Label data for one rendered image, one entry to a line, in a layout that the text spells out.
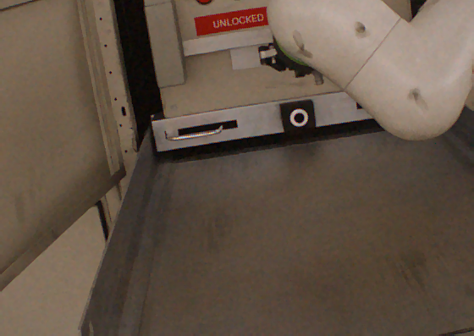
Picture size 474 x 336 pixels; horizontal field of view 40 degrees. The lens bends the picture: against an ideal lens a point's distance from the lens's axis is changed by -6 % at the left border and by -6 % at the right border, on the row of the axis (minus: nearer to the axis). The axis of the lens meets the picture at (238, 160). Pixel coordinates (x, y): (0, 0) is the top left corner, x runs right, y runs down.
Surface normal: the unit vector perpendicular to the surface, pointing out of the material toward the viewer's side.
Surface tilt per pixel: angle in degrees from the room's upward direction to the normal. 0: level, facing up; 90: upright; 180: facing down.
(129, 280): 0
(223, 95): 90
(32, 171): 90
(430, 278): 0
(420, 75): 67
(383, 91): 95
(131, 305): 0
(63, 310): 90
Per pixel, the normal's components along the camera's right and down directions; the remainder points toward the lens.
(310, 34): -0.33, 0.53
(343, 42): -0.25, 0.36
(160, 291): -0.15, -0.94
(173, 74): 0.03, 0.31
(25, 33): 0.95, -0.06
